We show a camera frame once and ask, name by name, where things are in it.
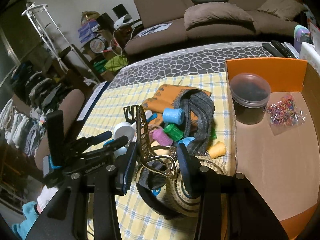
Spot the gold metal hair claw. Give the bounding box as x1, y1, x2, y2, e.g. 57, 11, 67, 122
132, 105, 178, 180

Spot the pink hair roller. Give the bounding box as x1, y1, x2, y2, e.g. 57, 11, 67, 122
152, 128, 174, 146

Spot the grey knit sock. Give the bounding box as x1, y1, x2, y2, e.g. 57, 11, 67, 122
137, 90, 215, 190

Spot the dark round lidded container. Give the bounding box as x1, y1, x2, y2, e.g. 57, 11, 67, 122
229, 73, 271, 125

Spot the clear bag of hair ties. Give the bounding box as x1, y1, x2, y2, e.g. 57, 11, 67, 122
266, 93, 306, 135

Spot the round woven beige brush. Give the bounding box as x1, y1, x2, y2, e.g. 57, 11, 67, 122
166, 155, 227, 217

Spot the white cosmetic tube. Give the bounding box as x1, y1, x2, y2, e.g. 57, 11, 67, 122
113, 122, 135, 141

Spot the yellow hair roller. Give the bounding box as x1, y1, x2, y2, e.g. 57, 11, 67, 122
207, 141, 226, 159

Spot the brown chair backrest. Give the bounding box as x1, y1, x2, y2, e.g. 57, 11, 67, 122
34, 88, 86, 170

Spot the black plastic hair claw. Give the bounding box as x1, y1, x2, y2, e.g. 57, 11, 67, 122
123, 105, 140, 125

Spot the green hair roller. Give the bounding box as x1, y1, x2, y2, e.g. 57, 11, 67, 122
164, 124, 184, 141

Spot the yellow plaid tablecloth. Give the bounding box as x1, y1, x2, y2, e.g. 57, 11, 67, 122
77, 73, 237, 240

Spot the light blue hair roller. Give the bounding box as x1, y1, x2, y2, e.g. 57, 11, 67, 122
163, 108, 185, 125

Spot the orange patterned sock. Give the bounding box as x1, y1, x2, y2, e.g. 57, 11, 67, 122
142, 84, 212, 126

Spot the orange cardboard box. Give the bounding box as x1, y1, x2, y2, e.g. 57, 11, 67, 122
226, 57, 319, 239

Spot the white coat stand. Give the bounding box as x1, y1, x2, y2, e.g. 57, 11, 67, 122
21, 2, 103, 83

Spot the black remote control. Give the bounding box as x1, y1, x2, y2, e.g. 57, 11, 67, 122
262, 40, 296, 59

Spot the brown sofa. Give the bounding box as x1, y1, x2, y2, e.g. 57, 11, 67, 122
125, 0, 305, 56

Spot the brown sofa cushion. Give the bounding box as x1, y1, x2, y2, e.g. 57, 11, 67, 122
184, 2, 254, 30

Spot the beige throw pillow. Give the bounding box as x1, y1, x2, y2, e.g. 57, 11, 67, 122
257, 0, 307, 21

